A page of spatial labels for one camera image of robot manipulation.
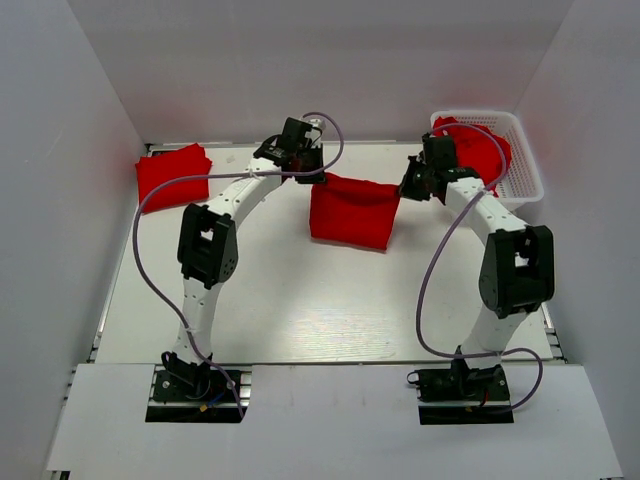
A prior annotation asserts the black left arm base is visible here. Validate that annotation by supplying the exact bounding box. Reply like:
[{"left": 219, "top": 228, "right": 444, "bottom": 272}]
[{"left": 145, "top": 352, "right": 251, "bottom": 424}]

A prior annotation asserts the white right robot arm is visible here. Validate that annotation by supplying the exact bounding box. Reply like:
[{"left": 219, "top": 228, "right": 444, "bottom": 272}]
[{"left": 399, "top": 155, "right": 555, "bottom": 399}]

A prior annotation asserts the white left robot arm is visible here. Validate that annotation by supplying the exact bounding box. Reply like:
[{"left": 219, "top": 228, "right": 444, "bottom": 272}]
[{"left": 171, "top": 141, "right": 324, "bottom": 399}]

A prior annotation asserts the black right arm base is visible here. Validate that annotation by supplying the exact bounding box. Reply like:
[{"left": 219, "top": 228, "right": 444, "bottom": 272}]
[{"left": 406, "top": 360, "right": 514, "bottom": 426}]

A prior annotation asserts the folded red t-shirt stack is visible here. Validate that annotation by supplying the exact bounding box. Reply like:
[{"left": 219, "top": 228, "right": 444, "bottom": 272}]
[{"left": 135, "top": 144, "right": 212, "bottom": 214}]

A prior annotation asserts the crumpled red t-shirt in basket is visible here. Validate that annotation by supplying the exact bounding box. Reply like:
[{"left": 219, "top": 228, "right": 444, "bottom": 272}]
[{"left": 433, "top": 116, "right": 512, "bottom": 185}]

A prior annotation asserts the white plastic basket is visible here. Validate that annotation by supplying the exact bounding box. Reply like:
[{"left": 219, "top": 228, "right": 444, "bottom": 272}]
[{"left": 430, "top": 109, "right": 544, "bottom": 211}]

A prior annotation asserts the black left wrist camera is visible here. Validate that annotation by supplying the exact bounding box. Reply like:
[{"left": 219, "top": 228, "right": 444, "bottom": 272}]
[{"left": 253, "top": 117, "right": 326, "bottom": 166}]

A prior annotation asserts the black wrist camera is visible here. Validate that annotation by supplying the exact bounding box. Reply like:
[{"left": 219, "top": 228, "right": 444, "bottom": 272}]
[
  {"left": 422, "top": 133, "right": 458, "bottom": 171},
  {"left": 253, "top": 117, "right": 326, "bottom": 166}
]

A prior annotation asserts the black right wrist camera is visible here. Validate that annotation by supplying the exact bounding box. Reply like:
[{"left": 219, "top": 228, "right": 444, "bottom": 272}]
[{"left": 422, "top": 133, "right": 458, "bottom": 171}]

